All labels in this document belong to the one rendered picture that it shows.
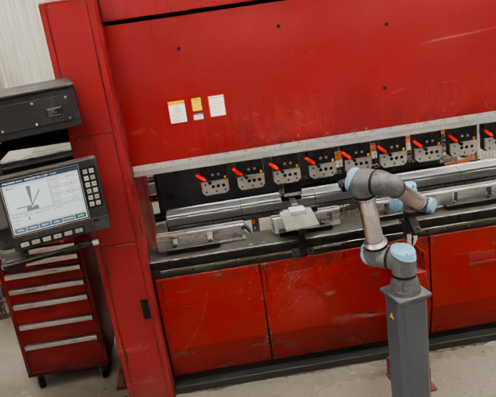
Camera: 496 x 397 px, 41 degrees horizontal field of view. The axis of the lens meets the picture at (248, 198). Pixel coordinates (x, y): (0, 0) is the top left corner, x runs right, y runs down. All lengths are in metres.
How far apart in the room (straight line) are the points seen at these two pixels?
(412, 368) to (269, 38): 1.80
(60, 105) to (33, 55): 4.47
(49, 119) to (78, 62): 0.35
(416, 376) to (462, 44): 1.73
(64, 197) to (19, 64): 4.47
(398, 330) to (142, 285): 1.36
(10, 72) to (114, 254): 4.29
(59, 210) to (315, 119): 1.41
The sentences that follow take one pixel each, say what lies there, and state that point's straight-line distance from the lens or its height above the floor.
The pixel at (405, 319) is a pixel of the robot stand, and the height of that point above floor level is 0.67.
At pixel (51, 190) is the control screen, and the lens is 3.17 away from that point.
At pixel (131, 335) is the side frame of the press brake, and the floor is 0.51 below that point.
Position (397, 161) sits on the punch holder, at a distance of 3.78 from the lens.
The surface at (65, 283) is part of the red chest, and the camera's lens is 4.07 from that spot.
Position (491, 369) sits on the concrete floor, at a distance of 4.14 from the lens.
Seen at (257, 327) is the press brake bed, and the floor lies 0.37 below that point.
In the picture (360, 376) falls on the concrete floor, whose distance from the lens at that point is 4.06.
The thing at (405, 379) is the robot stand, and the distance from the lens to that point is 3.47.
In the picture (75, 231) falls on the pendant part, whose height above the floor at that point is 1.27.
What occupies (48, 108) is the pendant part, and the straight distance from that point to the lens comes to 3.11.
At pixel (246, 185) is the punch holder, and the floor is 1.20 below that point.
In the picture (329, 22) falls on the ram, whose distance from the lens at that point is 3.54.
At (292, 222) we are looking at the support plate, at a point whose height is 1.00.
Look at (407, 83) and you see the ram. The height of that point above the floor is 1.62.
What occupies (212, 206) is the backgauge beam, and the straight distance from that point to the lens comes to 4.02.
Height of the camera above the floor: 2.38
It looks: 20 degrees down
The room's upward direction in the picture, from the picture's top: 8 degrees counter-clockwise
